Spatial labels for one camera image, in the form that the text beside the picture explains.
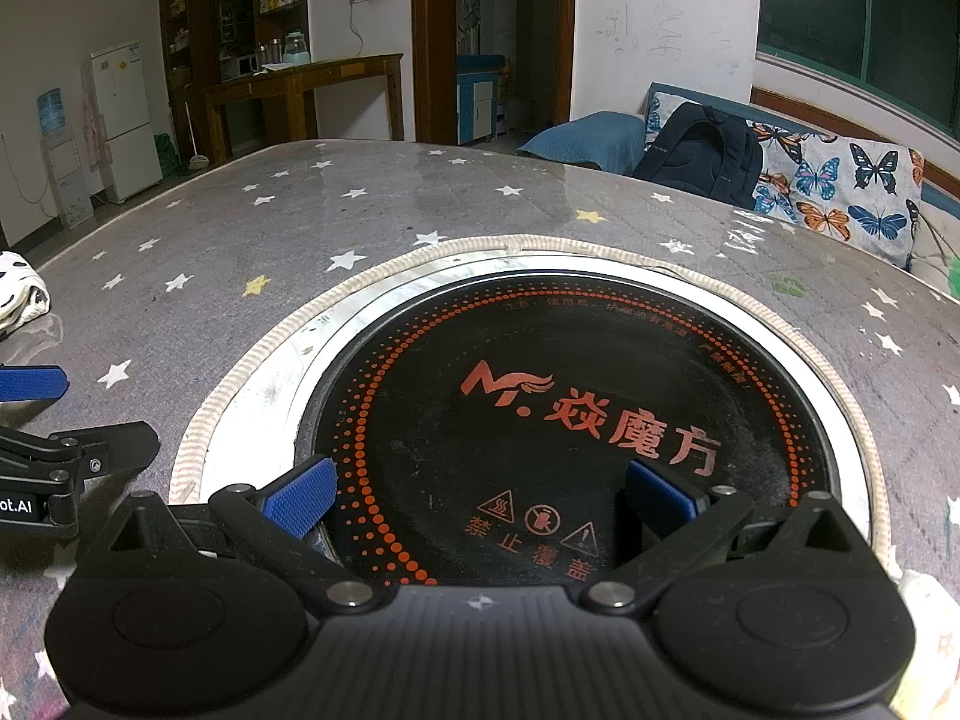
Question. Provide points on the blue and white cabinet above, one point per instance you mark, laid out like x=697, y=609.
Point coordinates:
x=476, y=101

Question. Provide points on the black backpack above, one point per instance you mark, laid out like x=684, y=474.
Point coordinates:
x=701, y=154

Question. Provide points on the pink hanging cloth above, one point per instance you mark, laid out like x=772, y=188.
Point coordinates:
x=90, y=124

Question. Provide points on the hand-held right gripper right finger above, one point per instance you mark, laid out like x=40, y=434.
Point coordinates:
x=664, y=491

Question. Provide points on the white refrigerator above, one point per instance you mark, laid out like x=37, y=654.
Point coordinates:
x=127, y=127

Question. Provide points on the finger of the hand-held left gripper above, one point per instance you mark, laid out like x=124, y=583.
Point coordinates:
x=30, y=382
x=105, y=448

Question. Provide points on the blue water bottle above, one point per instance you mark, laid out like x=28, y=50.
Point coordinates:
x=51, y=112

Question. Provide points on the white sofa cushion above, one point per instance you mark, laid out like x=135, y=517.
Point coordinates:
x=937, y=240

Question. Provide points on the brown wooden console table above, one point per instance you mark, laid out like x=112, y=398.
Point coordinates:
x=300, y=79

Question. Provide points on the wooden shelf unit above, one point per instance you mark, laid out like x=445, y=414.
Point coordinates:
x=199, y=30

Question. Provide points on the dark glass window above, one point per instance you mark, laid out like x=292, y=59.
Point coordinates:
x=862, y=7

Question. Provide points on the white water dispenser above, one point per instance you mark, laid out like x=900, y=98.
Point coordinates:
x=67, y=180

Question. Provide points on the clear glass kettle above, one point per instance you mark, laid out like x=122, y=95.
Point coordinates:
x=296, y=49

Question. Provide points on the broom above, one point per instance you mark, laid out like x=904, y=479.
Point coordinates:
x=196, y=154

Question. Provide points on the round black induction cooktop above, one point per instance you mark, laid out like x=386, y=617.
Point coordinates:
x=570, y=405

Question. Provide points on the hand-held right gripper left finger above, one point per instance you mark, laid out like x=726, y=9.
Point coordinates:
x=300, y=499

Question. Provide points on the blue sofa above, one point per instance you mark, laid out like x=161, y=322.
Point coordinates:
x=592, y=139

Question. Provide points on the white black-spotted cloth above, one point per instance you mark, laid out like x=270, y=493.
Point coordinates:
x=19, y=292

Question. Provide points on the colourful printed children's shirt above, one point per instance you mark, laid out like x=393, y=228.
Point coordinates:
x=934, y=637

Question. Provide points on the butterfly print pillow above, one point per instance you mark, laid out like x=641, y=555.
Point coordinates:
x=840, y=184

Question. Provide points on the brown wooden door frame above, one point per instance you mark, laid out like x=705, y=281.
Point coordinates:
x=431, y=52

